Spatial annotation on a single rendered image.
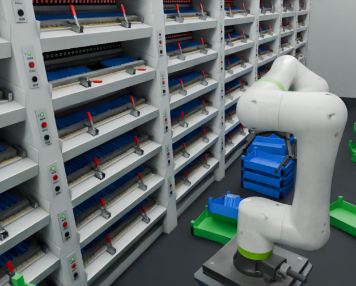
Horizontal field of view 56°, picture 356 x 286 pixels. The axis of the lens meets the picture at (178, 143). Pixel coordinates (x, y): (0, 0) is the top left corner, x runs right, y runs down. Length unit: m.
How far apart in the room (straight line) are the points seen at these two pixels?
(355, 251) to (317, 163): 1.07
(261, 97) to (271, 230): 0.44
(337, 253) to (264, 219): 0.85
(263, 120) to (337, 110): 0.18
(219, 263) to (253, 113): 0.60
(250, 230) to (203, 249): 0.72
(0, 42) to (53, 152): 0.37
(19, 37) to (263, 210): 0.91
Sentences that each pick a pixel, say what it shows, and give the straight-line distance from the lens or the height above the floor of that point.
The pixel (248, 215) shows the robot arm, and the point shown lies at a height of 0.54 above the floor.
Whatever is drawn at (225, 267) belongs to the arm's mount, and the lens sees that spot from 1.27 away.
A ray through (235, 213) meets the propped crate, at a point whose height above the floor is 0.13.
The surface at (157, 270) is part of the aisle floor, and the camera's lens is 1.75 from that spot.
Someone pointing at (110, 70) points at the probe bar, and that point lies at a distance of 1.42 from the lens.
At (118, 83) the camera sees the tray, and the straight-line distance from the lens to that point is 1.39.
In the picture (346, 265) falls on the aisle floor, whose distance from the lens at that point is 1.88.
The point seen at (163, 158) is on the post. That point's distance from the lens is 1.73.
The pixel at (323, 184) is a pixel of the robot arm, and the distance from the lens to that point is 1.02.
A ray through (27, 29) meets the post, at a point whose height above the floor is 1.14.
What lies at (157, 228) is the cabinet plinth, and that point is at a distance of 1.92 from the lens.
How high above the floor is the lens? 1.16
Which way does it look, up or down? 21 degrees down
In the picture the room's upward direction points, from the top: 3 degrees counter-clockwise
